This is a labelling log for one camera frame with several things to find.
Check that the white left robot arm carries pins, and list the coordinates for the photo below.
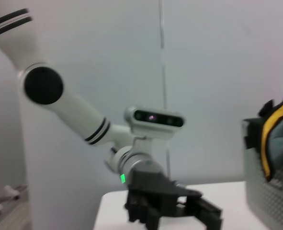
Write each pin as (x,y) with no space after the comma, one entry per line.
(79,107)

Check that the grey-green perforated storage box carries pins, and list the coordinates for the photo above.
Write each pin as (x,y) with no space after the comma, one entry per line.
(263,203)

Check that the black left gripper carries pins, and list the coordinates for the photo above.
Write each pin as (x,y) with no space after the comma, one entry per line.
(150,189)

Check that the black cloth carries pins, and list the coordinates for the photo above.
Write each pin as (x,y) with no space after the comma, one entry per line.
(267,107)

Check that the green towel with yellow underside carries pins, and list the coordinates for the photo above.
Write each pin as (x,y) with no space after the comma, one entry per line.
(282,143)

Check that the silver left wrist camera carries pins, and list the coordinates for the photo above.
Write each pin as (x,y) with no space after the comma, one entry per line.
(155,119)

